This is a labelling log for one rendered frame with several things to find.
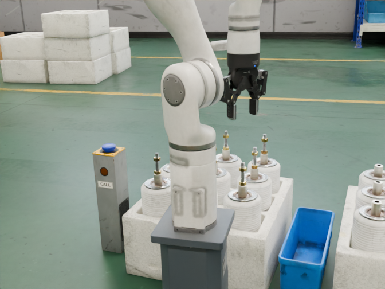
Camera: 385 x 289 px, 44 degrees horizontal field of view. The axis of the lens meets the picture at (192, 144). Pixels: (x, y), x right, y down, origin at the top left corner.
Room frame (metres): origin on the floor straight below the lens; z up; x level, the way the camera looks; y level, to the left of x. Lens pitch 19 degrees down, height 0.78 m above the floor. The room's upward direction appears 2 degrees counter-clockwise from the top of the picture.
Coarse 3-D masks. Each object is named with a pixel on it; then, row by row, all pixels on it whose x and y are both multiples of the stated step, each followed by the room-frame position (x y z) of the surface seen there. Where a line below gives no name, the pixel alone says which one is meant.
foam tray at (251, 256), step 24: (288, 192) 1.29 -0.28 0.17; (144, 216) 1.15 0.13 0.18; (264, 216) 1.14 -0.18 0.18; (288, 216) 1.31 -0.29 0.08; (144, 240) 1.13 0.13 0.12; (240, 240) 1.03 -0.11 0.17; (264, 240) 1.01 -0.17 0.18; (144, 264) 1.13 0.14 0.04; (240, 264) 1.03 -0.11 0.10; (264, 264) 1.01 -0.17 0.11; (240, 288) 1.03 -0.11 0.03; (264, 288) 1.02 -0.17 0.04
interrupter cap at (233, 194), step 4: (232, 192) 1.13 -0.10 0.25; (236, 192) 1.13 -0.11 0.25; (248, 192) 1.12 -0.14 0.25; (252, 192) 1.12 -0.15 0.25; (228, 196) 1.10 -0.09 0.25; (232, 196) 1.10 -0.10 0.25; (236, 196) 1.11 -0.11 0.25; (248, 196) 1.11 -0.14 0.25; (252, 196) 1.10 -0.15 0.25; (256, 196) 1.10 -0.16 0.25; (236, 200) 1.08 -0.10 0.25; (240, 200) 1.08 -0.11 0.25; (244, 200) 1.07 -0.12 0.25; (248, 200) 1.07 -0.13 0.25; (252, 200) 1.08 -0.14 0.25
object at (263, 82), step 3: (258, 69) 1.16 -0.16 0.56; (264, 72) 1.14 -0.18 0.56; (267, 72) 1.14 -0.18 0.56; (264, 75) 1.14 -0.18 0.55; (267, 75) 1.14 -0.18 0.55; (264, 78) 1.14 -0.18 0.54; (258, 81) 1.15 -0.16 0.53; (261, 81) 1.14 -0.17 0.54; (264, 81) 1.14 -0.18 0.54; (258, 84) 1.15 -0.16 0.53; (261, 84) 1.14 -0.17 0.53; (264, 84) 1.14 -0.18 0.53; (258, 87) 1.15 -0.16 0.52; (261, 87) 1.14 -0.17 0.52; (264, 87) 1.14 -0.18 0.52; (261, 90) 1.13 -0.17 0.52; (264, 90) 1.14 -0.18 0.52; (261, 93) 1.13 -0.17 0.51; (264, 93) 1.13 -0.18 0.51
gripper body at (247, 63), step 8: (232, 56) 1.09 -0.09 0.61; (240, 56) 1.07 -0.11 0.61; (248, 56) 1.07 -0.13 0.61; (256, 56) 1.08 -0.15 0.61; (232, 64) 1.09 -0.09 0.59; (240, 64) 1.07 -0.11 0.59; (248, 64) 1.07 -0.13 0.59; (256, 64) 1.08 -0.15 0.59; (232, 72) 1.08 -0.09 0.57; (240, 72) 1.09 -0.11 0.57; (248, 72) 1.11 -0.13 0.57; (256, 72) 1.12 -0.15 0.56; (232, 80) 1.08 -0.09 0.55; (248, 80) 1.11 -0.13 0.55; (248, 88) 1.11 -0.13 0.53
